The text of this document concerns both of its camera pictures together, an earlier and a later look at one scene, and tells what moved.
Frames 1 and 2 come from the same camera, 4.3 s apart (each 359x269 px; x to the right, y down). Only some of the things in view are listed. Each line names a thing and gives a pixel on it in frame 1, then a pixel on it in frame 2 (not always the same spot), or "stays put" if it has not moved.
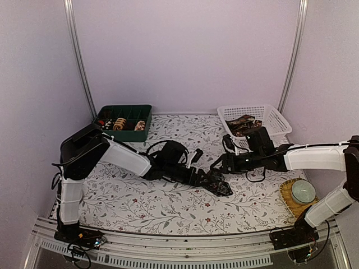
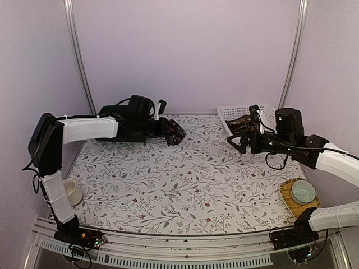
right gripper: [228, 158] → [246, 135]
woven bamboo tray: [295, 208] stays put
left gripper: [197, 178] → [162, 129]
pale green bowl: [303, 191] stays put
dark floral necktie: [214, 181] → [174, 134]
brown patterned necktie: [241, 125] stays put
